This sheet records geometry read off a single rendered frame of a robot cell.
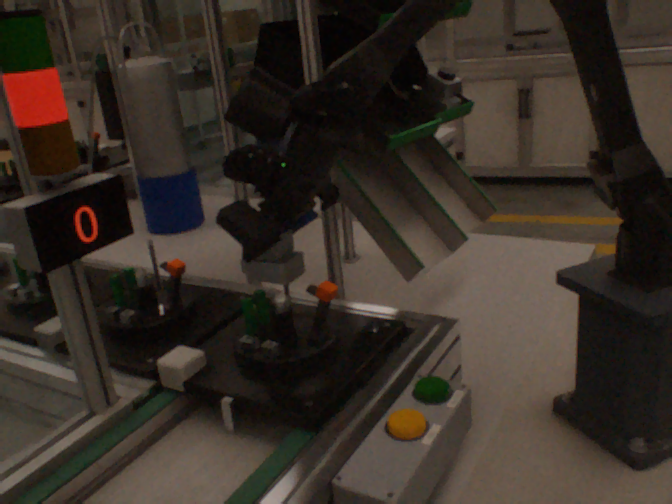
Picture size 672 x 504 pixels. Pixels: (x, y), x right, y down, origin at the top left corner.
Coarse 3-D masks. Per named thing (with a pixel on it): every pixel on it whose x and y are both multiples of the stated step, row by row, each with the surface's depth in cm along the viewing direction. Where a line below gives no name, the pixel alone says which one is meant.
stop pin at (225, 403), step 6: (222, 402) 77; (228, 402) 77; (234, 402) 78; (222, 408) 78; (228, 408) 77; (234, 408) 78; (228, 414) 78; (234, 414) 78; (228, 420) 78; (234, 420) 78; (228, 426) 78; (234, 426) 78
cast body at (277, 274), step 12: (288, 228) 82; (288, 240) 81; (264, 252) 80; (276, 252) 80; (288, 252) 82; (300, 252) 82; (252, 264) 82; (264, 264) 81; (276, 264) 80; (288, 264) 80; (300, 264) 82; (252, 276) 83; (264, 276) 81; (276, 276) 80; (288, 276) 80
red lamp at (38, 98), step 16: (16, 80) 62; (32, 80) 62; (48, 80) 63; (16, 96) 63; (32, 96) 63; (48, 96) 63; (16, 112) 64; (32, 112) 63; (48, 112) 64; (64, 112) 65
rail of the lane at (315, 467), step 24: (432, 336) 88; (456, 336) 91; (384, 360) 82; (408, 360) 84; (432, 360) 84; (456, 360) 92; (360, 384) 79; (384, 384) 79; (408, 384) 78; (360, 408) 74; (384, 408) 74; (336, 432) 71; (360, 432) 70; (312, 456) 67; (336, 456) 67; (288, 480) 64; (312, 480) 64
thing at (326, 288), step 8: (312, 288) 81; (320, 288) 79; (328, 288) 79; (336, 288) 80; (320, 296) 80; (328, 296) 79; (320, 304) 81; (328, 304) 81; (320, 312) 81; (320, 320) 82; (312, 328) 83; (320, 328) 82
